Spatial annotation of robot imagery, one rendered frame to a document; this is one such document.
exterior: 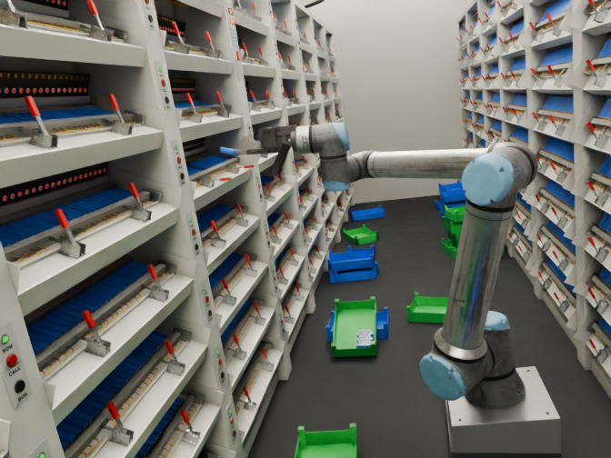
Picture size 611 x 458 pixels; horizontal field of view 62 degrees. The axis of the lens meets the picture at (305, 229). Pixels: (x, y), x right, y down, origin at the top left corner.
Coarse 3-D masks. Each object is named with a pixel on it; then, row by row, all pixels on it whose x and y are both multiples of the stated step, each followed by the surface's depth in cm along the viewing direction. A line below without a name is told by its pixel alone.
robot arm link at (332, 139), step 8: (312, 128) 162; (320, 128) 161; (328, 128) 161; (336, 128) 160; (344, 128) 160; (312, 136) 161; (320, 136) 161; (328, 136) 160; (336, 136) 160; (344, 136) 160; (312, 144) 162; (320, 144) 162; (328, 144) 161; (336, 144) 161; (344, 144) 161; (312, 152) 164; (320, 152) 164; (328, 152) 162; (336, 152) 162; (344, 152) 163
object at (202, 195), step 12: (228, 156) 200; (240, 156) 201; (252, 156) 200; (240, 168) 195; (228, 180) 174; (240, 180) 190; (192, 192) 143; (204, 192) 154; (216, 192) 164; (204, 204) 155
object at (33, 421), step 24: (0, 264) 75; (0, 288) 75; (0, 312) 74; (24, 336) 78; (24, 360) 78; (0, 384) 73; (0, 408) 73; (24, 408) 77; (48, 408) 82; (24, 432) 76; (48, 432) 81; (24, 456) 76
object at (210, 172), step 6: (228, 162) 190; (234, 162) 195; (210, 168) 174; (216, 168) 176; (222, 168) 182; (198, 174) 162; (204, 174) 165; (210, 174) 171; (192, 180) 155; (198, 180) 161
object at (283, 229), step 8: (280, 208) 277; (272, 216) 268; (280, 216) 270; (288, 216) 276; (296, 216) 277; (272, 224) 256; (280, 224) 264; (288, 224) 261; (296, 224) 271; (272, 232) 247; (280, 232) 253; (288, 232) 256; (272, 240) 237; (280, 240) 236; (288, 240) 255; (272, 248) 219; (280, 248) 235
